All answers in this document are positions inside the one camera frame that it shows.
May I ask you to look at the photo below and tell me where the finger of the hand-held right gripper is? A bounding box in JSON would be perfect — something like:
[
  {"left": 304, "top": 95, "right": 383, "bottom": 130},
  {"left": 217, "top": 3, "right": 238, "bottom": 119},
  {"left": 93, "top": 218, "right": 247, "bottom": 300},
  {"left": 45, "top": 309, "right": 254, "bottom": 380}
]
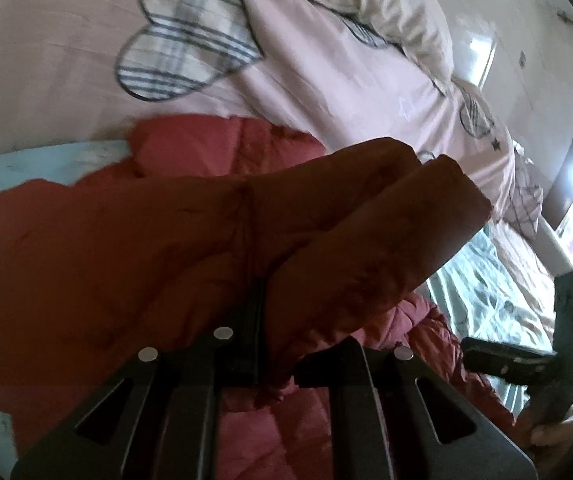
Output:
[{"left": 460, "top": 336, "right": 560, "bottom": 389}]

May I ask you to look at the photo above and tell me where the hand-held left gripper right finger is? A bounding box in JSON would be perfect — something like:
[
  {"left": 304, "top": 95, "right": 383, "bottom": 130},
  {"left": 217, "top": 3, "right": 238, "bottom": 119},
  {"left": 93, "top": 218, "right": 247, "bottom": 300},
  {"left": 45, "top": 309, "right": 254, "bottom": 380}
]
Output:
[{"left": 293, "top": 336, "right": 538, "bottom": 480}]

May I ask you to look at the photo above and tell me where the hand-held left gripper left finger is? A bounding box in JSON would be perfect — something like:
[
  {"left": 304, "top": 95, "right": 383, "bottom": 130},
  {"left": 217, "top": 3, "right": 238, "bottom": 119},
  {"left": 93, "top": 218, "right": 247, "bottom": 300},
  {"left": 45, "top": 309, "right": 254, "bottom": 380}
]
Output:
[{"left": 10, "top": 278, "right": 268, "bottom": 480}]

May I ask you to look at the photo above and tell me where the red padded jacket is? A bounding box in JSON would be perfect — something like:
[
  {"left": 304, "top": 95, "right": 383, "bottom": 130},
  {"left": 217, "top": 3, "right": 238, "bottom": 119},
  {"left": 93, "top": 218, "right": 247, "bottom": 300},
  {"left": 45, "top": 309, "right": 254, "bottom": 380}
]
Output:
[{"left": 0, "top": 115, "right": 532, "bottom": 480}]

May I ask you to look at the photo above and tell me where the person's right hand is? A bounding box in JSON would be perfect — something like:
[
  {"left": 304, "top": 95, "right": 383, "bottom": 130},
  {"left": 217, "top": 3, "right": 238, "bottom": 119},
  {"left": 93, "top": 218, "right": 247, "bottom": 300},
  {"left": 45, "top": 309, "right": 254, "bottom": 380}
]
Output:
[{"left": 516, "top": 394, "right": 573, "bottom": 461}]

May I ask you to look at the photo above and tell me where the light blue floral bed sheet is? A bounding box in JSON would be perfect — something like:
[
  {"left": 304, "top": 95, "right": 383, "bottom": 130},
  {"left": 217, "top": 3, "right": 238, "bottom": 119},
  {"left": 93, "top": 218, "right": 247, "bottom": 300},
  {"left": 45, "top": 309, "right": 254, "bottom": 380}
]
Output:
[{"left": 0, "top": 140, "right": 573, "bottom": 461}]

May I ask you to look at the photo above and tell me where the pink checked pillow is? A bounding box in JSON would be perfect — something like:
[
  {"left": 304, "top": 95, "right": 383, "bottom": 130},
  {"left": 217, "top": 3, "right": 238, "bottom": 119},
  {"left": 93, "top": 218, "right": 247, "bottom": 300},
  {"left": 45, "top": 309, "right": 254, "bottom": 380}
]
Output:
[{"left": 500, "top": 144, "right": 548, "bottom": 237}]

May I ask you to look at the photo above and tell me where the pink duvet with plaid hearts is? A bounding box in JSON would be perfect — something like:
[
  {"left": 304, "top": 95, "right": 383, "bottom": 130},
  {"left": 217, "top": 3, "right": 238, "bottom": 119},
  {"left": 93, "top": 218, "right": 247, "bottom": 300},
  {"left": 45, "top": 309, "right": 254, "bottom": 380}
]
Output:
[{"left": 0, "top": 0, "right": 517, "bottom": 221}]

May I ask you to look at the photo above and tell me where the white bed rail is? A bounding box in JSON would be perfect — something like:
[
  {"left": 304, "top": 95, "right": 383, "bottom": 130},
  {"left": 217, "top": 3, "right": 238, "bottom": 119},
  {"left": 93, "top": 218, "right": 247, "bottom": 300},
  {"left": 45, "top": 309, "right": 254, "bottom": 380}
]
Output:
[{"left": 536, "top": 214, "right": 573, "bottom": 272}]

